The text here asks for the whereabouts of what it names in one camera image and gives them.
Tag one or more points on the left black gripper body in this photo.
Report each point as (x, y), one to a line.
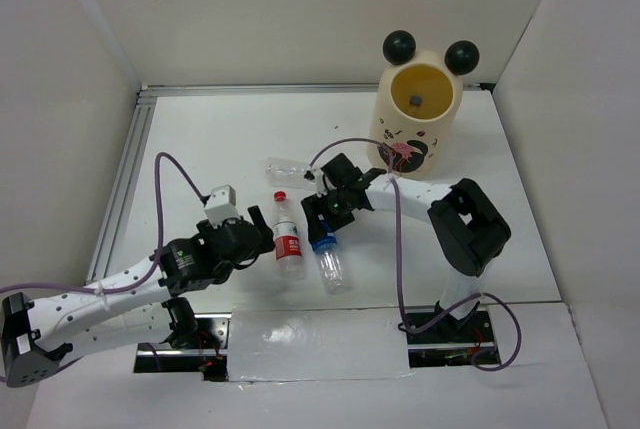
(207, 229)

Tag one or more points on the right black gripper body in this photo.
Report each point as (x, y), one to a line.
(335, 206)

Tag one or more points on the red label water bottle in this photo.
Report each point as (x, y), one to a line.
(288, 253)

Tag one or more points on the blue label bottle white cap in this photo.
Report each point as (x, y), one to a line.
(332, 272)

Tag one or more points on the clear crushed plastic bottle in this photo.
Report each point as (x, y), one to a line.
(287, 173)

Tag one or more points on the small bottle black label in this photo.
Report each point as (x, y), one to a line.
(415, 101)

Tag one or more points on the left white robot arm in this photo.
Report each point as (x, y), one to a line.
(143, 304)

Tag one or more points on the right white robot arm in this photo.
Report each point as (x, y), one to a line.
(469, 229)

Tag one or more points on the cream bin with black ears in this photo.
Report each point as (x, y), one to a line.
(409, 138)

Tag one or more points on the white tape sheet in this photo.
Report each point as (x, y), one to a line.
(316, 345)

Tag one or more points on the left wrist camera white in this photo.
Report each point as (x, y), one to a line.
(221, 205)

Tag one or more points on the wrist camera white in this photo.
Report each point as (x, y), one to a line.
(316, 176)
(221, 205)

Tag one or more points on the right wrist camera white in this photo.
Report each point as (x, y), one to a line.
(316, 176)

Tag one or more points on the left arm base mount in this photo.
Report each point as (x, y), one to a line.
(204, 355)

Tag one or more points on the aluminium rail frame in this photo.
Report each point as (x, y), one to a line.
(225, 138)

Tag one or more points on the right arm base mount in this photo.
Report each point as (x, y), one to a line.
(442, 346)

